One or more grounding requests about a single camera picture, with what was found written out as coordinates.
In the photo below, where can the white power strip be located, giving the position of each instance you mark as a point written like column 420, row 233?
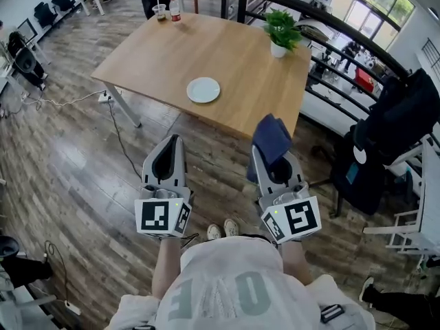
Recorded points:
column 105, row 98
column 73, row 308

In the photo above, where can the person's right forearm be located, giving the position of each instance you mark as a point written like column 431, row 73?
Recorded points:
column 294, row 261

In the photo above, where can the person's left white shoe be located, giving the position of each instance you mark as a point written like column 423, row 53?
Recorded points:
column 214, row 232

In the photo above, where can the black jacket on chair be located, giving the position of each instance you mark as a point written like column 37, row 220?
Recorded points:
column 388, row 132

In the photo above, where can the plastic bottle red label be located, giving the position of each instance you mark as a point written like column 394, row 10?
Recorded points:
column 175, row 9

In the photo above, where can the white wooden chair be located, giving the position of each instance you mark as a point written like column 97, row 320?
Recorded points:
column 426, row 198

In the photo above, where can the clear plastic cup with straw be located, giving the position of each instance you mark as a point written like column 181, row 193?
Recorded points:
column 159, row 12

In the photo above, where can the person's white shoe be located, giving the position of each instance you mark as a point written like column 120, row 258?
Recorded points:
column 231, row 227
column 214, row 232
column 366, row 289

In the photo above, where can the dark blue cloth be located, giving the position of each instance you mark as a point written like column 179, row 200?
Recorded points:
column 271, row 137

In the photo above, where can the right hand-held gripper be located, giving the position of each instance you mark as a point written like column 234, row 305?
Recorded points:
column 302, row 218

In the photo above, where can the person's left forearm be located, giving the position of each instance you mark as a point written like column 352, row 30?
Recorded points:
column 166, row 266

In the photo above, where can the person's right white shoe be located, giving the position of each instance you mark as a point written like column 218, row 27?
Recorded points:
column 231, row 227

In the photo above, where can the black harness buckle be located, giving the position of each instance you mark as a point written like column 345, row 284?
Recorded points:
column 332, row 313

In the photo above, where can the black curved metal railing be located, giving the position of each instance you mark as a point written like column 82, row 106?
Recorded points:
column 309, row 10

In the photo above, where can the green potted plant white pot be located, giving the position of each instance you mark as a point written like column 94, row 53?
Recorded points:
column 282, row 33

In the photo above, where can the white metal table leg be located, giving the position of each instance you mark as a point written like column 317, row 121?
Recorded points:
column 125, row 107

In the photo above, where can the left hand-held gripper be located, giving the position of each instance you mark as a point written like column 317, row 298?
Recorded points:
column 153, row 218

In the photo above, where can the person's white printed shirt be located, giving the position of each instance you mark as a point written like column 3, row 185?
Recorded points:
column 233, row 287

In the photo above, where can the white round plate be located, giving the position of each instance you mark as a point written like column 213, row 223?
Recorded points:
column 203, row 90

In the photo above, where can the black office chair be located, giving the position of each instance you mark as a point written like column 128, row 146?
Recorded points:
column 63, row 1
column 44, row 14

